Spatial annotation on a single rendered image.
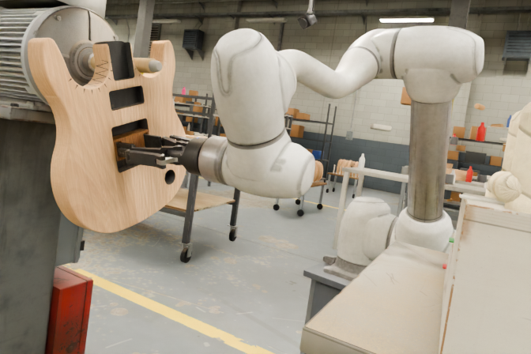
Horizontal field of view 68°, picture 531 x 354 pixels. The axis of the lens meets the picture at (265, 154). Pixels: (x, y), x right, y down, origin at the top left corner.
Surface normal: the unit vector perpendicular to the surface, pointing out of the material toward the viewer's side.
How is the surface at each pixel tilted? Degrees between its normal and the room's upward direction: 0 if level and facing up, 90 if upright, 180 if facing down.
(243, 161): 121
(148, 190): 88
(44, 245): 90
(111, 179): 88
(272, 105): 103
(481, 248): 90
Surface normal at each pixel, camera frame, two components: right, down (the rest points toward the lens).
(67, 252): 0.87, 0.15
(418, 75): -0.60, 0.53
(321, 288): -0.58, -0.04
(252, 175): -0.43, 0.46
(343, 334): 0.14, -0.99
